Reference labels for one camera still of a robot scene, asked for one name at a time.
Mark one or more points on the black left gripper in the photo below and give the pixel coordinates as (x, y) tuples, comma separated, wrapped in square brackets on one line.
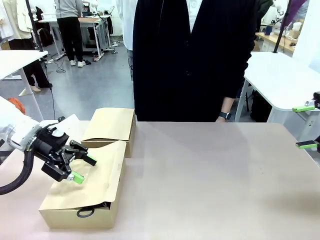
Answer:
[(47, 145)]

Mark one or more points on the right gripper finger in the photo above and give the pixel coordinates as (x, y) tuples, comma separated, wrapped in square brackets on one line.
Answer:
[(303, 109), (306, 145)]

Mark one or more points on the large brown cardboard box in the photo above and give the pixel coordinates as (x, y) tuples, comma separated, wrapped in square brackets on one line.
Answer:
[(100, 180)]

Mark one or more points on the navy blue pencil case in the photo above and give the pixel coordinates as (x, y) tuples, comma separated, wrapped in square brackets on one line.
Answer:
[(77, 213)]

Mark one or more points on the small brown cardboard box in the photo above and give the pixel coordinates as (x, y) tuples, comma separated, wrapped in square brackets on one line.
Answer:
[(112, 125)]

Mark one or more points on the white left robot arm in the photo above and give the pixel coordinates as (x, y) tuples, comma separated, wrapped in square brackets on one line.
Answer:
[(15, 125)]

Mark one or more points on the person left forearm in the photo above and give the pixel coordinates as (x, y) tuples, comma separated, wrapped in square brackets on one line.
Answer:
[(228, 105)]

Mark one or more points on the person left hand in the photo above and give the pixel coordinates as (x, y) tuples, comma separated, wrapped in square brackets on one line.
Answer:
[(221, 120)]

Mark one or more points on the black bag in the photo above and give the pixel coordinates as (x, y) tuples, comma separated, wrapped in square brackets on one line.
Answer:
[(261, 107)]

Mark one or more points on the light wooden desk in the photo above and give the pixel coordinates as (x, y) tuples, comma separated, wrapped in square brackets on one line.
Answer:
[(285, 43)]

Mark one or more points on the open cardboard carton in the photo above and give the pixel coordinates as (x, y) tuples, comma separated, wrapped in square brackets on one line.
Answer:
[(257, 46)]

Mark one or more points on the black wrist watch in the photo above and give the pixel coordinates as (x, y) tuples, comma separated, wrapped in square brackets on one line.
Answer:
[(225, 115)]

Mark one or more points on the dark blue mug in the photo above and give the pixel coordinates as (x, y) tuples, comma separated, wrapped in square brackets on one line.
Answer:
[(268, 30)]

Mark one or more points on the black stand pole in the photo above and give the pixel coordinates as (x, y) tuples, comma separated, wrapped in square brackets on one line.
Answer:
[(283, 25), (35, 27)]

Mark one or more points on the orange cloth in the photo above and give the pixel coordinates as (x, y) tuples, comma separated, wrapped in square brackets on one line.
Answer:
[(18, 105)]

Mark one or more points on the person purple clothing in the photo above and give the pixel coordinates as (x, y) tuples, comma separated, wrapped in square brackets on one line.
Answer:
[(297, 7)]

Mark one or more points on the person dark puffer jacket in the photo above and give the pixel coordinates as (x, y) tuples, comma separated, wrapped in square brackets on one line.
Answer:
[(263, 7)]

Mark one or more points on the white table with round corner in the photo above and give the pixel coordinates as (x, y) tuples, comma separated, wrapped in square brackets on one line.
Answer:
[(17, 62)]

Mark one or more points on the person torso black cardigan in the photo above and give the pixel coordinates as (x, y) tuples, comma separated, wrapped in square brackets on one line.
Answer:
[(187, 62)]

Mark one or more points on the person grey hoodie black trousers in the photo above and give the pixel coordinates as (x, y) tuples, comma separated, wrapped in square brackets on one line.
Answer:
[(71, 32)]

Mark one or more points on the wooden top metal workbench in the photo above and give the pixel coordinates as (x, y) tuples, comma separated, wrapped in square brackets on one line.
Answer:
[(87, 20)]

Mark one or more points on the person white shirt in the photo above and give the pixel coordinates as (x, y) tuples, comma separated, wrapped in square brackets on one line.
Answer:
[(127, 25)]

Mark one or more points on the person cream jacket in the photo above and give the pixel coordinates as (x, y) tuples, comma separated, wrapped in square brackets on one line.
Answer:
[(15, 22)]

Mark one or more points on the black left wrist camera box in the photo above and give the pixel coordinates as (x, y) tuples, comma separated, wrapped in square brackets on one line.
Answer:
[(56, 172)]

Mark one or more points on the white left wrist mount plate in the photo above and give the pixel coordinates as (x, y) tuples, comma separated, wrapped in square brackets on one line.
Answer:
[(71, 122)]

